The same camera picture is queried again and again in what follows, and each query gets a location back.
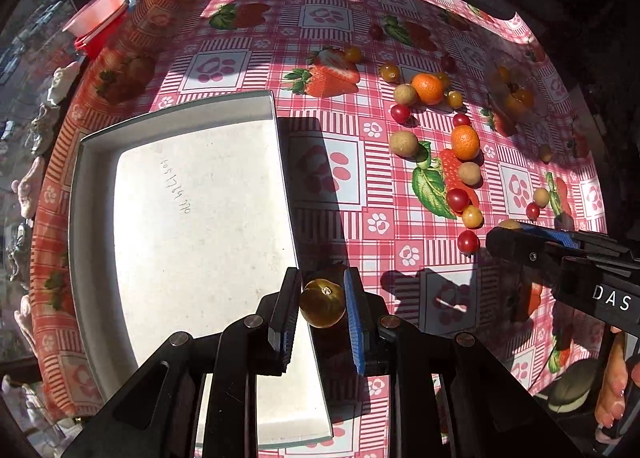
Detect yellow-green cherry tomato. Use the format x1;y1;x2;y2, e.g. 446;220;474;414
298;278;346;329

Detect yellow cherry tomato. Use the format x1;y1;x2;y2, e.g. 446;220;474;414
461;204;484;230

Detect red cherry tomato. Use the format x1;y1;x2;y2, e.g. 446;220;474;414
446;188;471;214
457;230;480;256
526;201;540;222
452;112;471;128
390;104;411;124

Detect orange mandarin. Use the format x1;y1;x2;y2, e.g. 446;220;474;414
411;74;445;106
450;124;480;161

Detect large tan longan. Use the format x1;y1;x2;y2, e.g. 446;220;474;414
388;131;420;158

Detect red cherry tomato bottom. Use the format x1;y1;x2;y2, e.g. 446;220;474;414
457;230;480;256

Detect tan longan right edge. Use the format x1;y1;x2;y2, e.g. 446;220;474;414
538;144;553;164

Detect white square tray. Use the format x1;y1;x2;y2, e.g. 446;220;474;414
67;90;335;448

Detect clear glass bowl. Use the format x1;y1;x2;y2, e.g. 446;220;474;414
484;48;547;123

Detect yellow tomato right of mandarin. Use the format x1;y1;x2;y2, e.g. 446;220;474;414
447;91;463;109

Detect red strawberry print tablecloth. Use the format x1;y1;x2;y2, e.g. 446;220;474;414
29;0;605;419

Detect yellow tomato above mandarin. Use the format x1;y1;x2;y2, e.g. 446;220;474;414
435;72;451;94

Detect dark red grape right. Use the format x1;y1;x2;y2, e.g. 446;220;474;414
439;54;457;74

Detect dark red grape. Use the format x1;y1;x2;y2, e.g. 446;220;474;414
439;54;457;74
369;25;384;41

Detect yellow tomato beside longan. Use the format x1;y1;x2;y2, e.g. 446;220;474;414
378;64;401;84

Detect yellow tomato far left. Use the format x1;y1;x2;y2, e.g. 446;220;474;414
344;46;362;64

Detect dark red grape left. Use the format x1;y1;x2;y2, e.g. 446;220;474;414
369;25;384;41

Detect red plastic basin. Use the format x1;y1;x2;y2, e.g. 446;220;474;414
62;0;129;59

